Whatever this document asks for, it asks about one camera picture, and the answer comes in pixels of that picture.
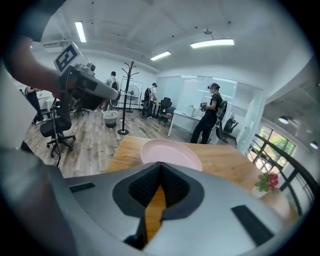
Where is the pink big plate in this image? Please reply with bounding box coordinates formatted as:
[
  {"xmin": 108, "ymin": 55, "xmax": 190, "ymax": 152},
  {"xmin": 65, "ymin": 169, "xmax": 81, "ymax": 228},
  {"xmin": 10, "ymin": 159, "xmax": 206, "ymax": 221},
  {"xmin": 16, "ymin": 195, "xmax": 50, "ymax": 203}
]
[{"xmin": 139, "ymin": 138, "xmax": 203, "ymax": 173}]

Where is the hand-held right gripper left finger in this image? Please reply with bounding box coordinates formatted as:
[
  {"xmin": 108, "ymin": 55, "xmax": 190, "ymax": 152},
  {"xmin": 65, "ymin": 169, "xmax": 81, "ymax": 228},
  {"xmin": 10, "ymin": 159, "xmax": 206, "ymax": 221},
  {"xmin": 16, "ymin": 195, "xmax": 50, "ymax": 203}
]
[{"xmin": 63, "ymin": 161, "xmax": 163, "ymax": 251}]

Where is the white box appliance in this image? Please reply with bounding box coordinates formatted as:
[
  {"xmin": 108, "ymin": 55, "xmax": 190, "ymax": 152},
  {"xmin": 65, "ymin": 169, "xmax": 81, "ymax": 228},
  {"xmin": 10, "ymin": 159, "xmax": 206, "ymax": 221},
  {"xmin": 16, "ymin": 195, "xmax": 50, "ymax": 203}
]
[{"xmin": 185, "ymin": 105, "xmax": 201, "ymax": 119}]

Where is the person's left forearm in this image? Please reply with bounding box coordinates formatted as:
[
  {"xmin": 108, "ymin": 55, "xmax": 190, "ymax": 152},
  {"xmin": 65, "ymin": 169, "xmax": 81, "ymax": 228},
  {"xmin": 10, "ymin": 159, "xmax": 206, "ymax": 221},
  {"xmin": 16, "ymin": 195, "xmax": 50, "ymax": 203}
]
[{"xmin": 4, "ymin": 36, "xmax": 62, "ymax": 99}]

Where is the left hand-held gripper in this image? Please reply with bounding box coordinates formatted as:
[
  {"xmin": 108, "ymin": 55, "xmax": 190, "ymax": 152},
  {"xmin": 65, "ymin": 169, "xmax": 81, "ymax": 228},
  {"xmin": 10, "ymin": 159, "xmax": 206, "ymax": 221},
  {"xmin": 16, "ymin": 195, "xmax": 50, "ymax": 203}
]
[{"xmin": 53, "ymin": 41, "xmax": 122, "ymax": 111}]

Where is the long ceiling light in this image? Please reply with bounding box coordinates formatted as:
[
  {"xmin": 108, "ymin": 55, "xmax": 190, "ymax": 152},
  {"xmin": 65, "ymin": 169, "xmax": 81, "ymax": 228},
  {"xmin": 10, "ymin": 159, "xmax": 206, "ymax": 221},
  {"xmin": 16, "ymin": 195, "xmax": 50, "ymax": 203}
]
[
  {"xmin": 74, "ymin": 21, "xmax": 87, "ymax": 44},
  {"xmin": 150, "ymin": 50, "xmax": 172, "ymax": 62},
  {"xmin": 189, "ymin": 38, "xmax": 236, "ymax": 49}
]

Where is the white wall air conditioner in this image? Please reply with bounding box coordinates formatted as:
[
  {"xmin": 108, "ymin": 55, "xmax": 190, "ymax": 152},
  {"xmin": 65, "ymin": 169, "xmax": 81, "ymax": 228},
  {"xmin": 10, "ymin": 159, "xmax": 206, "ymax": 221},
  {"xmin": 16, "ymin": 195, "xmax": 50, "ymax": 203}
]
[{"xmin": 41, "ymin": 40, "xmax": 71, "ymax": 54}]

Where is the small potted pink flower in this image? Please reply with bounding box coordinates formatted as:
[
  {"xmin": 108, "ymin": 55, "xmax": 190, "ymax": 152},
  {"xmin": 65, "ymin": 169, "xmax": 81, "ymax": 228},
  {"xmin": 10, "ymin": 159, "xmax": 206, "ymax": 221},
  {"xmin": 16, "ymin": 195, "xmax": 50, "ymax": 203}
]
[{"xmin": 251, "ymin": 171, "xmax": 280, "ymax": 199}]

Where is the black floor fan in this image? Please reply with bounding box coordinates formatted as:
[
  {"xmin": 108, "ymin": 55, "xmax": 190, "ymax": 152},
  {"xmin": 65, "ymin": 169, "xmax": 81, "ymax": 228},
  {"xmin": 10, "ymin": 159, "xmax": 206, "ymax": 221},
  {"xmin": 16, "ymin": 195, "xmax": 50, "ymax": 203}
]
[{"xmin": 125, "ymin": 84, "xmax": 140, "ymax": 114}]

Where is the large glass window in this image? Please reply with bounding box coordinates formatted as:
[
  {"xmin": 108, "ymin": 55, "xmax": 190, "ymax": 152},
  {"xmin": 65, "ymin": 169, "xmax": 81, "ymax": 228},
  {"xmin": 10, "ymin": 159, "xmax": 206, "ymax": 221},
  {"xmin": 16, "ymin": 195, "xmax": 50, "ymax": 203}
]
[{"xmin": 249, "ymin": 124, "xmax": 297, "ymax": 174}]

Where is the wooden desk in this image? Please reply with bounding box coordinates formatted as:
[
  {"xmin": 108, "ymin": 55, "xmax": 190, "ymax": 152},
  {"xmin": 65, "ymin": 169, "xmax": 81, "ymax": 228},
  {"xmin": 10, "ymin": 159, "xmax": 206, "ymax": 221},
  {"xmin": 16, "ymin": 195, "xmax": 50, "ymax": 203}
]
[{"xmin": 149, "ymin": 101, "xmax": 162, "ymax": 119}]

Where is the black office chair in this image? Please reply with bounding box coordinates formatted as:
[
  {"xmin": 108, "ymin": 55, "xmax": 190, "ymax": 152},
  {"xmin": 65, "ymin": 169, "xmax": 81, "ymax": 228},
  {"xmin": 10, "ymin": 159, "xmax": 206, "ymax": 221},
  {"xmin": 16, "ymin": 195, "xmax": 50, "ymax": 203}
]
[
  {"xmin": 158, "ymin": 97, "xmax": 174, "ymax": 125},
  {"xmin": 39, "ymin": 96, "xmax": 77, "ymax": 159},
  {"xmin": 221, "ymin": 113, "xmax": 240, "ymax": 144}
]

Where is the white and black basket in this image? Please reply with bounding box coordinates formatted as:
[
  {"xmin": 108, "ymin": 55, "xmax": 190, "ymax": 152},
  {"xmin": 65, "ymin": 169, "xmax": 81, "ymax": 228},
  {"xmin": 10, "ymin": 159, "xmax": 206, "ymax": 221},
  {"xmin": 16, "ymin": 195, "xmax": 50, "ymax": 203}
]
[{"xmin": 102, "ymin": 110, "xmax": 119, "ymax": 129}]

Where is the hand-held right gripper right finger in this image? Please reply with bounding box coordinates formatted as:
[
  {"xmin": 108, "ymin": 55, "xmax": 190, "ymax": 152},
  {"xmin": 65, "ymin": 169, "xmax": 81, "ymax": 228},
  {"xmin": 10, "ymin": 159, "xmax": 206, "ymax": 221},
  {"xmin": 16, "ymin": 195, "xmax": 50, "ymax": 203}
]
[{"xmin": 143, "ymin": 161, "xmax": 286, "ymax": 256}]

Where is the blue chair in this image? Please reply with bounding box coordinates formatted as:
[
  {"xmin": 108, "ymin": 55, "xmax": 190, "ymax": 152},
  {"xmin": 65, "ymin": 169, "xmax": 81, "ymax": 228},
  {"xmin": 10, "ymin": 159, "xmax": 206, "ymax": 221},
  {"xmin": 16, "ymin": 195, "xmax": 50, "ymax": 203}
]
[{"xmin": 163, "ymin": 106, "xmax": 177, "ymax": 127}]

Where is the white desk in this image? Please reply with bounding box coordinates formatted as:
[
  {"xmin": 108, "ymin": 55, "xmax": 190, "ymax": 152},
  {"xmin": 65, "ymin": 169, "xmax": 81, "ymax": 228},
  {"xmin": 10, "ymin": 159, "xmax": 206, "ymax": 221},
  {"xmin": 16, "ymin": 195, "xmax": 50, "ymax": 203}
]
[{"xmin": 167, "ymin": 109, "xmax": 201, "ymax": 138}]

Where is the black coat stand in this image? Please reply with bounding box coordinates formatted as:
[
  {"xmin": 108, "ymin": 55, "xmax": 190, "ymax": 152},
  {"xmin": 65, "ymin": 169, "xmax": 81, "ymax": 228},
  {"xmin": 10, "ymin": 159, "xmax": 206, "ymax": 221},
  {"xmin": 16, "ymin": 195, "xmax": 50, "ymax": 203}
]
[{"xmin": 117, "ymin": 60, "xmax": 140, "ymax": 136}]

